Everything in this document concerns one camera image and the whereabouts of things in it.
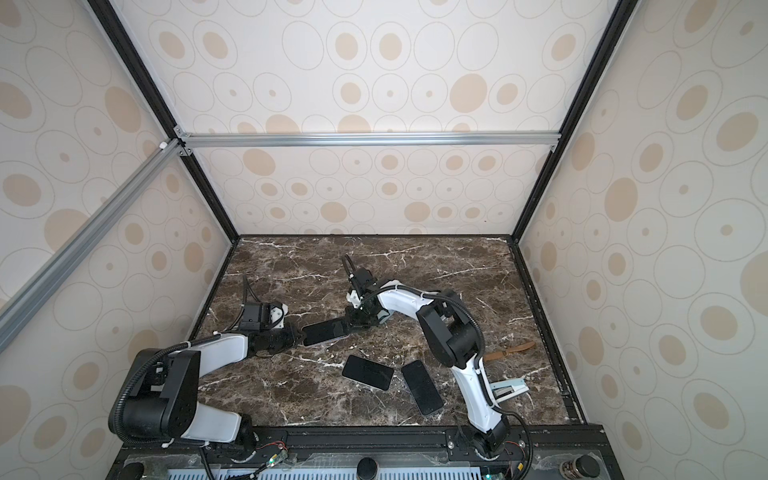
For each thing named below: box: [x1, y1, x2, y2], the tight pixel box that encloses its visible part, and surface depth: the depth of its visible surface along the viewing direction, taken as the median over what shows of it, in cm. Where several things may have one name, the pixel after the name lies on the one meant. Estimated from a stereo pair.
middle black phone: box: [342, 355, 395, 391], surface depth 87 cm
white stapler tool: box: [490, 378, 529, 403], surface depth 83 cm
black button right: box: [576, 454, 601, 477], surface depth 65 cm
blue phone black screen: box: [301, 317, 350, 346], surface depth 94 cm
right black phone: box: [401, 360, 444, 415], surface depth 85 cm
